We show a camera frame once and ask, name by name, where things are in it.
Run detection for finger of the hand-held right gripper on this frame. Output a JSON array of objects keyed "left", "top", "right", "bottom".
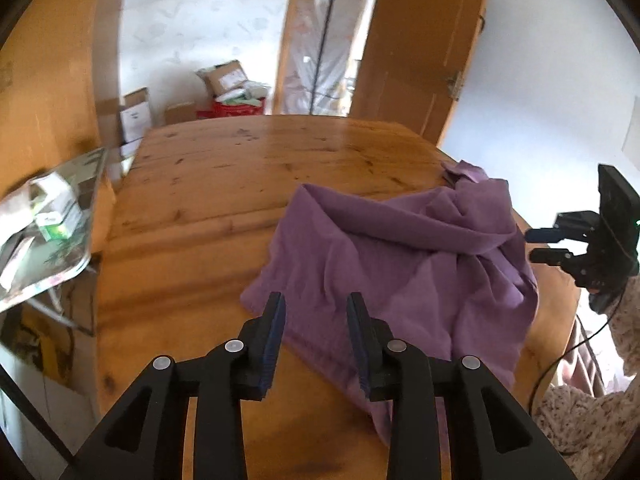
[
  {"left": 525, "top": 212, "right": 599, "bottom": 242},
  {"left": 530, "top": 247, "right": 594, "bottom": 288}
]

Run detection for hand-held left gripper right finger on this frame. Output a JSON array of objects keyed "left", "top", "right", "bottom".
[{"left": 348, "top": 292, "right": 576, "bottom": 480}]

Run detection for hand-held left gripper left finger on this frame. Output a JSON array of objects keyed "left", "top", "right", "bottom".
[{"left": 60, "top": 292, "right": 287, "bottom": 480}]

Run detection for person's right forearm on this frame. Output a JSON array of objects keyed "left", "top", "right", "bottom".
[{"left": 532, "top": 280, "right": 640, "bottom": 467}]

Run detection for person's pink clothing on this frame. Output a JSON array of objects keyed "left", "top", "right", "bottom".
[{"left": 554, "top": 310, "right": 607, "bottom": 397}]

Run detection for white plastic bags pile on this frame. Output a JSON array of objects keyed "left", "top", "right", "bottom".
[{"left": 0, "top": 147, "right": 110, "bottom": 331}]

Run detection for wooden door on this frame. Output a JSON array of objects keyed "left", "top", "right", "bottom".
[{"left": 349, "top": 0, "right": 494, "bottom": 147}]

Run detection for red basket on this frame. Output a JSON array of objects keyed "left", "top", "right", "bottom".
[{"left": 195, "top": 91, "right": 273, "bottom": 120}]

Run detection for green and white packets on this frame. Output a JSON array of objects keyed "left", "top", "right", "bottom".
[{"left": 0, "top": 172, "right": 86, "bottom": 281}]

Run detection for brown cardboard box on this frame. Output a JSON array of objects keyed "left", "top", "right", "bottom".
[{"left": 163, "top": 101, "right": 197, "bottom": 125}]

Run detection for white cardboard box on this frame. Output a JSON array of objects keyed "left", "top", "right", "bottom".
[{"left": 118, "top": 87, "right": 154, "bottom": 144}]

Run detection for open labelled cardboard box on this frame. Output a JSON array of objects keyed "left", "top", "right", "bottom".
[{"left": 196, "top": 60, "right": 251, "bottom": 102}]

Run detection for clear plastic door curtain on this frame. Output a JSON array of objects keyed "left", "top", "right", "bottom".
[{"left": 280, "top": 0, "right": 386, "bottom": 117}]

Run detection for wooden wardrobe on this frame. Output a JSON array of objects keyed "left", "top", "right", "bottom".
[{"left": 0, "top": 0, "right": 123, "bottom": 196}]

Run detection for thin black cable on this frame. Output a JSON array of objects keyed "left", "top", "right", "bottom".
[{"left": 529, "top": 280, "right": 628, "bottom": 413}]

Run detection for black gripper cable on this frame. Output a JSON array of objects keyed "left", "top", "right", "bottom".
[{"left": 0, "top": 364, "right": 77, "bottom": 462}]

